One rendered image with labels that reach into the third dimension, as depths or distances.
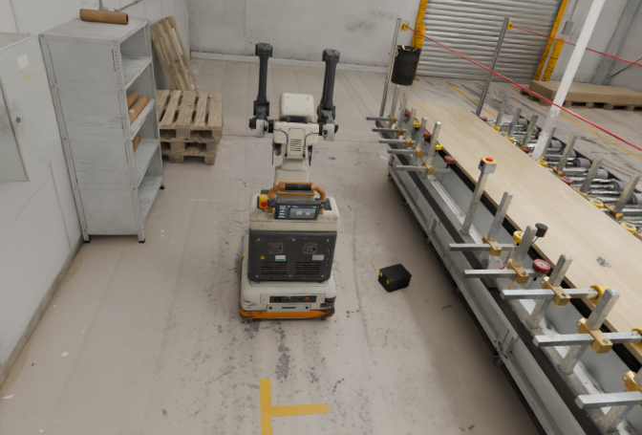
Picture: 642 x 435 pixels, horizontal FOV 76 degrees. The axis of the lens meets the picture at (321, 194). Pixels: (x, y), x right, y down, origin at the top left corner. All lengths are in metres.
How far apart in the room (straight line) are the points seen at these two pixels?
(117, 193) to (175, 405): 1.60
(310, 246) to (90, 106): 1.71
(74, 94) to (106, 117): 0.22
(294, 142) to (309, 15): 6.88
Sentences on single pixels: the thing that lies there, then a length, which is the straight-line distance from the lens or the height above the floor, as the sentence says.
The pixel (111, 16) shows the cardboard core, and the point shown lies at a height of 1.60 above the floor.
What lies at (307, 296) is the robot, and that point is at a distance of 2.72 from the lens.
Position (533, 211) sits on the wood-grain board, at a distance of 2.91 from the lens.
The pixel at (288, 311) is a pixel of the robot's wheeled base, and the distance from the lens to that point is 2.80.
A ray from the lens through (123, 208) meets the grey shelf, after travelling 3.46.
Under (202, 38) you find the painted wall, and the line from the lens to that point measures 9.39.
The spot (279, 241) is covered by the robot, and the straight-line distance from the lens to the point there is 2.52.
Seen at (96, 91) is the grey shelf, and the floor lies 1.22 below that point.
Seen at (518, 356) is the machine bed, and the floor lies 0.21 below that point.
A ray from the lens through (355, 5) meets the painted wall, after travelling 9.44.
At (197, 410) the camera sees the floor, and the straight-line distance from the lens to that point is 2.54.
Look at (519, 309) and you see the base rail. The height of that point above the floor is 0.70.
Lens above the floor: 2.14
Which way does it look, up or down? 30 degrees down
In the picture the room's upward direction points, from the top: 7 degrees clockwise
